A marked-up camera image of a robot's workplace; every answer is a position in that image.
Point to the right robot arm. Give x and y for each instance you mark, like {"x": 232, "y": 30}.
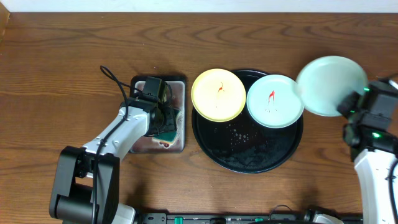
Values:
{"x": 373, "y": 149}

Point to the green scrub sponge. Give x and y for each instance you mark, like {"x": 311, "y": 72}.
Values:
{"x": 168, "y": 136}

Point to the light green plate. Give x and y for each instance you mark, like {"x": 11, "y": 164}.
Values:
{"x": 325, "y": 82}
{"x": 273, "y": 101}

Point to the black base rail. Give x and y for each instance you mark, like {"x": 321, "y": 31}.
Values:
{"x": 163, "y": 218}

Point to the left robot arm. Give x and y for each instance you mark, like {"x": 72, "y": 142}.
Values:
{"x": 86, "y": 185}

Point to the rectangular black soapy tray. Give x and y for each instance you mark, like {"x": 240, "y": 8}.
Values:
{"x": 176, "y": 100}

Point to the yellow plate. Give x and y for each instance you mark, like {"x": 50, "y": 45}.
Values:
{"x": 218, "y": 95}

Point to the round black tray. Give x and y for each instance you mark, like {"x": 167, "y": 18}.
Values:
{"x": 243, "y": 145}

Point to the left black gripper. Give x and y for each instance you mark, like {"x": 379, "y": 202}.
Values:
{"x": 169, "y": 120}

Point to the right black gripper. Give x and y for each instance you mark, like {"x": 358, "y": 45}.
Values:
{"x": 344, "y": 104}

